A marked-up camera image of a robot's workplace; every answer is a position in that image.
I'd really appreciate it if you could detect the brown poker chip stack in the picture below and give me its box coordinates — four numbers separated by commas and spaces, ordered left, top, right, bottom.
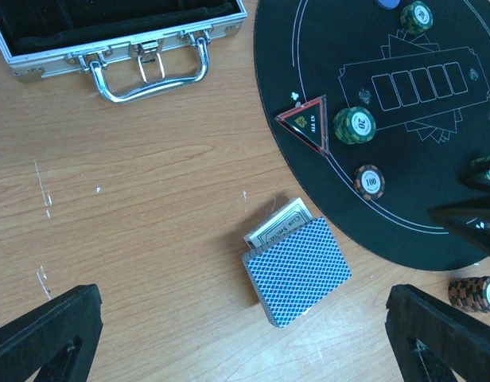
448, 276, 490, 314

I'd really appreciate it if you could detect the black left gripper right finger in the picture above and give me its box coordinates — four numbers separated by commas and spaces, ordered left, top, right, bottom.
386, 284, 490, 381

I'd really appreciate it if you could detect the white playing card box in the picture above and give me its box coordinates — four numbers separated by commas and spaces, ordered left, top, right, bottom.
243, 197, 313, 249

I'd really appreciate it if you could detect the single brown chip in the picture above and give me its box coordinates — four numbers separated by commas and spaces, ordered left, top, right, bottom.
353, 164, 386, 201

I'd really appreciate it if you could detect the purple small blind button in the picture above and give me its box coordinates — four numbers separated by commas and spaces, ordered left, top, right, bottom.
376, 0, 400, 10

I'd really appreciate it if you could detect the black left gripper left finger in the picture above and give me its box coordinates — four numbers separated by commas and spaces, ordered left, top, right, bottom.
0, 284, 103, 381

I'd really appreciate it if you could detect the blue-backed card deck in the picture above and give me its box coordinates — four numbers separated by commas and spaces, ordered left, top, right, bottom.
242, 217, 352, 328

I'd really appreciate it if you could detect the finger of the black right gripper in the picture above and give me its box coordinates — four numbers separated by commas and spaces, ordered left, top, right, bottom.
457, 155, 490, 195
428, 201, 490, 257

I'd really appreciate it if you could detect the black round poker mat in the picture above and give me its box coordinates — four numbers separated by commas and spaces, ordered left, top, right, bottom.
254, 1, 490, 271

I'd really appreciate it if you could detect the aluminium poker chip case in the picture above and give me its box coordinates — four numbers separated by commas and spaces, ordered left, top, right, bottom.
0, 1, 247, 103

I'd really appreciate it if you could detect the red triangular all-in marker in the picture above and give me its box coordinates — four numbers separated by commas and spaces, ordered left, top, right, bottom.
274, 95, 329, 156

